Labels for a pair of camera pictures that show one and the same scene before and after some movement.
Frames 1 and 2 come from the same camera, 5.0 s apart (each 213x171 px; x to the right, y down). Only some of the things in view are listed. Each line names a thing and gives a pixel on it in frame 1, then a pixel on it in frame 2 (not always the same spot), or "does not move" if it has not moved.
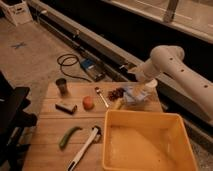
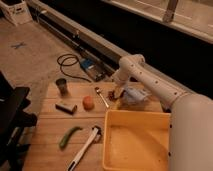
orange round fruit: (88, 103) does not move
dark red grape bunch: (116, 93) does not move
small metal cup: (61, 82) does not move
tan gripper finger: (137, 89) to (118, 93)
